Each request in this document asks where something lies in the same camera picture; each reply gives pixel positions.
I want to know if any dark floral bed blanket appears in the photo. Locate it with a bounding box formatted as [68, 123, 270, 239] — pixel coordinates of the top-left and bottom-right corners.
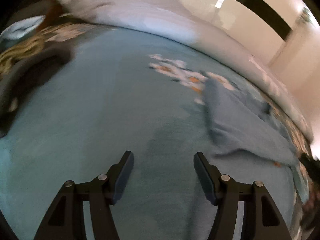
[1, 22, 319, 239]

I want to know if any light blue garment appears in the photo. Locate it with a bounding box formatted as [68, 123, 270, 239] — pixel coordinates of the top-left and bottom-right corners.
[203, 79, 310, 203]

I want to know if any dark jacket on bed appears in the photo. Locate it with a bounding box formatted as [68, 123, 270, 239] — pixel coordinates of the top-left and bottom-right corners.
[0, 0, 73, 138]

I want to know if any light blue daisy quilt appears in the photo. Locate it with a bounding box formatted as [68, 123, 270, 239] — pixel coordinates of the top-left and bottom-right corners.
[57, 0, 314, 141]

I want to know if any white wardrobe with black stripe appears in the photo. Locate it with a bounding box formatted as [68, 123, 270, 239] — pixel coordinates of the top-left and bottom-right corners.
[139, 0, 320, 66]

